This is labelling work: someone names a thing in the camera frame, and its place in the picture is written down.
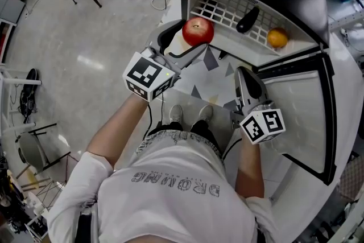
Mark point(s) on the person's grey shoe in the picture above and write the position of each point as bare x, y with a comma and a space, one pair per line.
205, 113
175, 113

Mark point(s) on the person's black shorts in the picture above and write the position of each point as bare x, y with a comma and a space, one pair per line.
203, 129

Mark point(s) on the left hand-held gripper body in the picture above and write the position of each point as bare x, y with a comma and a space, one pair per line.
143, 74

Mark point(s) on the orange fruit food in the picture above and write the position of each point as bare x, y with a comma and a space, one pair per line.
277, 37

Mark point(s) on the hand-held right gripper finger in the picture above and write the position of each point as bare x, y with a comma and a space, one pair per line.
257, 94
241, 85

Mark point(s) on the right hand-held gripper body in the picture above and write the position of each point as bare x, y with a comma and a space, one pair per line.
261, 125

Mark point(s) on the person's right grey shoe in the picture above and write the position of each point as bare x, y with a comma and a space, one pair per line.
205, 113

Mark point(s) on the person's white printed t-shirt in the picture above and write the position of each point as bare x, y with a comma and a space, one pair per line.
170, 207

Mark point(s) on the triangle patterned floor mat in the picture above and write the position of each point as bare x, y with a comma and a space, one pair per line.
204, 79

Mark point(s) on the person's left grey shoe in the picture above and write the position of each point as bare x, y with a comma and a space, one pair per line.
175, 113

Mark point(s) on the red apple food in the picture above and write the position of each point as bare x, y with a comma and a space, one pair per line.
197, 31

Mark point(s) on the grey cabinet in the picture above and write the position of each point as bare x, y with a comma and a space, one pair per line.
11, 8

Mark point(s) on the dark purple eggplant food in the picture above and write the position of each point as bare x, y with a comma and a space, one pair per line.
247, 21

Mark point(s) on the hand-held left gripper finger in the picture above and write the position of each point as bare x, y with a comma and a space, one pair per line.
189, 55
155, 35

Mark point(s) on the grey chair with black frame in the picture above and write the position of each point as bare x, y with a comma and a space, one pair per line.
31, 150

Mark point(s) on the person's right forearm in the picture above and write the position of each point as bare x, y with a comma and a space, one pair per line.
250, 168

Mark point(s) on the black shoe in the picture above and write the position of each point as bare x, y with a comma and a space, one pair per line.
31, 78

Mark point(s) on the white metal rack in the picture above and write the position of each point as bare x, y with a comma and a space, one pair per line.
20, 82

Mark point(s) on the person's left forearm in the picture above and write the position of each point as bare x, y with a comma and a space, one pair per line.
119, 128

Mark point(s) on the white grid fridge shelf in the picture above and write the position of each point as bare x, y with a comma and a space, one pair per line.
227, 12

